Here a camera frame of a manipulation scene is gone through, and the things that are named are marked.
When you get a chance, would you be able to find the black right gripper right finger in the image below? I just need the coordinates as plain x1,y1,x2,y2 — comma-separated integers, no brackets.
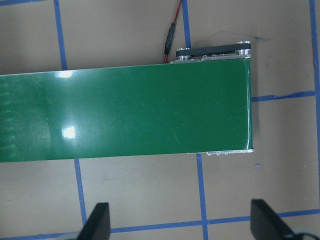
250,199,300,240

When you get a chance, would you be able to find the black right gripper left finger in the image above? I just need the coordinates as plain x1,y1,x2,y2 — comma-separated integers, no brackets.
76,202,111,240

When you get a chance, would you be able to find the red black conveyor cable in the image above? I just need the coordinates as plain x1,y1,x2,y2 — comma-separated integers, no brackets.
163,0,183,64

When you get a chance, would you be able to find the green conveyor belt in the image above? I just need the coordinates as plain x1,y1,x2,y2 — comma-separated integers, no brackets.
0,40,256,164

